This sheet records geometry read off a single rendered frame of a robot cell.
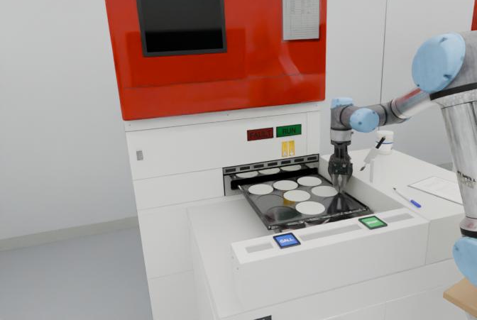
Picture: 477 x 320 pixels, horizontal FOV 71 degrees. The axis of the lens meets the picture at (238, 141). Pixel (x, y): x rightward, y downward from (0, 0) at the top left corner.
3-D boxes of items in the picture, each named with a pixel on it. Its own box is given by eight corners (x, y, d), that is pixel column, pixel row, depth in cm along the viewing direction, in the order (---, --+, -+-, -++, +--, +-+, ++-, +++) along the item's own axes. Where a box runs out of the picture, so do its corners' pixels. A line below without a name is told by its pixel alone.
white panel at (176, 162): (137, 213, 137) (123, 118, 126) (316, 183, 157) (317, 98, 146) (137, 217, 134) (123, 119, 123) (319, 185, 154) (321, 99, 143)
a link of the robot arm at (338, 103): (339, 100, 111) (326, 97, 119) (338, 132, 114) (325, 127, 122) (360, 98, 113) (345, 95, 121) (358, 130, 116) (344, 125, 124)
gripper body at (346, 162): (327, 175, 121) (328, 143, 117) (330, 167, 128) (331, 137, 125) (349, 177, 118) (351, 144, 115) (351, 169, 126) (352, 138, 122)
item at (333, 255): (232, 287, 91) (229, 243, 88) (401, 247, 105) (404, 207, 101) (242, 312, 83) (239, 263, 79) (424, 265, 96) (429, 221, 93)
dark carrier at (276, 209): (240, 186, 139) (240, 185, 139) (315, 174, 148) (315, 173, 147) (270, 226, 107) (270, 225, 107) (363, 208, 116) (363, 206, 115)
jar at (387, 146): (371, 151, 153) (373, 131, 150) (385, 149, 155) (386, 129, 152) (382, 155, 146) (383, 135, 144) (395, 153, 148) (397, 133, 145)
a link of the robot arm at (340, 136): (331, 125, 124) (354, 126, 121) (331, 138, 125) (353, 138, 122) (329, 130, 117) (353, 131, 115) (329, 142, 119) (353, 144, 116)
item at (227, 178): (224, 195, 143) (223, 174, 141) (316, 179, 154) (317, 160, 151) (225, 196, 141) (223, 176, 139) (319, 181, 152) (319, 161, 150)
